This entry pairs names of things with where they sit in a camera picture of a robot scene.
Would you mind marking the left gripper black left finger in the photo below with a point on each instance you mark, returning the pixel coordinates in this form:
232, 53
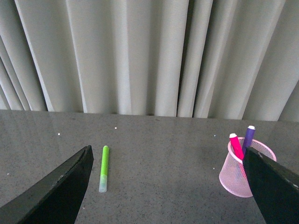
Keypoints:
55, 199

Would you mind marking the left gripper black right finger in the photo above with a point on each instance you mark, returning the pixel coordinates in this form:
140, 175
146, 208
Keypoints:
274, 188

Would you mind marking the purple marker pen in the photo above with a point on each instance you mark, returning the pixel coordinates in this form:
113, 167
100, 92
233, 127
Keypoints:
249, 135

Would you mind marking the pink marker pen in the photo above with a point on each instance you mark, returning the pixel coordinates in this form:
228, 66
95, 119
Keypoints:
236, 146

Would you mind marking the pink mesh pen cup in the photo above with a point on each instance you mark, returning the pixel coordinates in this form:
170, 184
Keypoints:
232, 175

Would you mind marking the green marker pen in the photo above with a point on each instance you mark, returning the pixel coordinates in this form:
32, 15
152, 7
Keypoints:
104, 170

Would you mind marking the white pleated curtain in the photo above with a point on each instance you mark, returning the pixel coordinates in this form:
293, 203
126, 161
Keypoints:
224, 59

